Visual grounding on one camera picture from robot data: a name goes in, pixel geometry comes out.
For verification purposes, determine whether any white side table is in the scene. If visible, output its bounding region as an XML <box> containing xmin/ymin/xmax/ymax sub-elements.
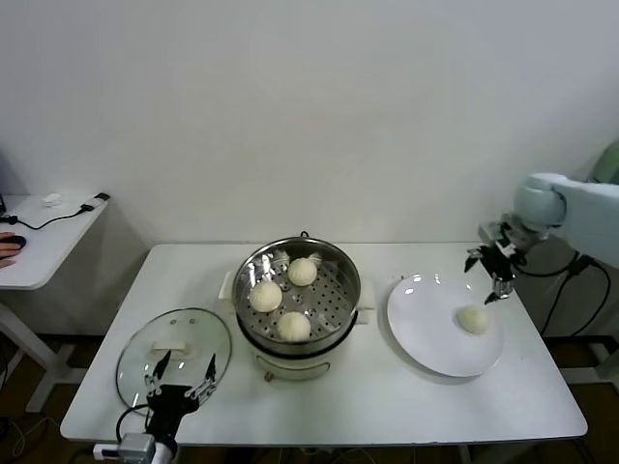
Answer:
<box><xmin>585</xmin><ymin>263</ymin><xmax>619</xmax><ymax>384</ymax></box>

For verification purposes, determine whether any black cable with adapter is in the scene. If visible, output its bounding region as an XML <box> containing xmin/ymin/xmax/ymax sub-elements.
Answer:
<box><xmin>540</xmin><ymin>252</ymin><xmax>613</xmax><ymax>338</ymax></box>

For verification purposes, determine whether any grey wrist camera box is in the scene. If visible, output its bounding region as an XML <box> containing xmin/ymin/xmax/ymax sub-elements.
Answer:
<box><xmin>477</xmin><ymin>219</ymin><xmax>517</xmax><ymax>256</ymax></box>
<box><xmin>92</xmin><ymin>432</ymin><xmax>159</xmax><ymax>461</ymax></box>

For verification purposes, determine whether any round glass pot lid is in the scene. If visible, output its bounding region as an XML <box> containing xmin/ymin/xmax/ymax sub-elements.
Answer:
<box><xmin>114</xmin><ymin>307</ymin><xmax>234</xmax><ymax>413</ymax></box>

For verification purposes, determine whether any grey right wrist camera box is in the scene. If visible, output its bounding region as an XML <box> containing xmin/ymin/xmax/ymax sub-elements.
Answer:
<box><xmin>477</xmin><ymin>219</ymin><xmax>517</xmax><ymax>256</ymax></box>

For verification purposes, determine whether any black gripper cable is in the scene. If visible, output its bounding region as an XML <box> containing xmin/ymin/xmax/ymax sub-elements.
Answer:
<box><xmin>114</xmin><ymin>404</ymin><xmax>152</xmax><ymax>444</ymax></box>
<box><xmin>513</xmin><ymin>254</ymin><xmax>581</xmax><ymax>278</ymax></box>

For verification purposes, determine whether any dark monitor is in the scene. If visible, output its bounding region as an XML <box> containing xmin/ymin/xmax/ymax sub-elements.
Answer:
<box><xmin>0</xmin><ymin>144</ymin><xmax>24</xmax><ymax>218</ymax></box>

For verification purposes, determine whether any black desk cable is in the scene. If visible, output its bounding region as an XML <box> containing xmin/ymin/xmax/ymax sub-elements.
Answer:
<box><xmin>0</xmin><ymin>205</ymin><xmax>96</xmax><ymax>231</ymax></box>

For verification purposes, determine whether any white electric cooking pot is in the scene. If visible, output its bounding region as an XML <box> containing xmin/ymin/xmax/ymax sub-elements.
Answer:
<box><xmin>236</xmin><ymin>308</ymin><xmax>369</xmax><ymax>383</ymax></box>

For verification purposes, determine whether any white round plate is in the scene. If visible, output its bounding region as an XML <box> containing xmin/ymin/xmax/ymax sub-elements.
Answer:
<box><xmin>386</xmin><ymin>274</ymin><xmax>507</xmax><ymax>379</ymax></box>

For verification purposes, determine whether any stainless steel steamer basket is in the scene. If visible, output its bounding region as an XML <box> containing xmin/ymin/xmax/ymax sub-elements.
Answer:
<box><xmin>220</xmin><ymin>237</ymin><xmax>377</xmax><ymax>345</ymax></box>

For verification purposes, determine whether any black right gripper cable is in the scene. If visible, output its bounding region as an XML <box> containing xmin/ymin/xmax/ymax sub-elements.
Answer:
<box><xmin>513</xmin><ymin>254</ymin><xmax>581</xmax><ymax>278</ymax></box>

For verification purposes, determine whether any pale green appliance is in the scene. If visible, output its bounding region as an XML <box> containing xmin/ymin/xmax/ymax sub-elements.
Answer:
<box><xmin>587</xmin><ymin>142</ymin><xmax>619</xmax><ymax>185</ymax></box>

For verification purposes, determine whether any white steamed baozi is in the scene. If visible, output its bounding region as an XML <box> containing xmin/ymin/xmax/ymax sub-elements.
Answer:
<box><xmin>276</xmin><ymin>311</ymin><xmax>311</xmax><ymax>343</ymax></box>
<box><xmin>250</xmin><ymin>280</ymin><xmax>283</xmax><ymax>313</ymax></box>
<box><xmin>457</xmin><ymin>305</ymin><xmax>490</xmax><ymax>335</ymax></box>
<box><xmin>287</xmin><ymin>257</ymin><xmax>319</xmax><ymax>287</ymax></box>

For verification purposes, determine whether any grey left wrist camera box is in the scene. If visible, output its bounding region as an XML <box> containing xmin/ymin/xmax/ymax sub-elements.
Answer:
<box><xmin>92</xmin><ymin>432</ymin><xmax>159</xmax><ymax>461</ymax></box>

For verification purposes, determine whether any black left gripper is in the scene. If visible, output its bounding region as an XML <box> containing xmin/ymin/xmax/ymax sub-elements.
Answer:
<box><xmin>143</xmin><ymin>350</ymin><xmax>218</xmax><ymax>439</ymax></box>

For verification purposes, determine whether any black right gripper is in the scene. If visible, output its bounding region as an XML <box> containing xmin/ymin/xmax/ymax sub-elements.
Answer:
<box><xmin>463</xmin><ymin>243</ymin><xmax>519</xmax><ymax>306</ymax></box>

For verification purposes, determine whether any black and white adapter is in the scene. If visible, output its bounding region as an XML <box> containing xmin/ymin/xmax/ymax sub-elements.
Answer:
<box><xmin>80</xmin><ymin>192</ymin><xmax>112</xmax><ymax>214</ymax></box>

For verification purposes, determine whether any white side desk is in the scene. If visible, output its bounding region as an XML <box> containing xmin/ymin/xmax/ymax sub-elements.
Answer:
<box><xmin>0</xmin><ymin>192</ymin><xmax>111</xmax><ymax>415</ymax></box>

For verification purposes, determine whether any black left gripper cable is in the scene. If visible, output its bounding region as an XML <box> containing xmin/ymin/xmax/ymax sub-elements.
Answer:
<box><xmin>114</xmin><ymin>404</ymin><xmax>152</xmax><ymax>444</ymax></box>

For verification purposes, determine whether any person's hand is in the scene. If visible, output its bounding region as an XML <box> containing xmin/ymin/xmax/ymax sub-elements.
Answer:
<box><xmin>0</xmin><ymin>231</ymin><xmax>25</xmax><ymax>269</ymax></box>

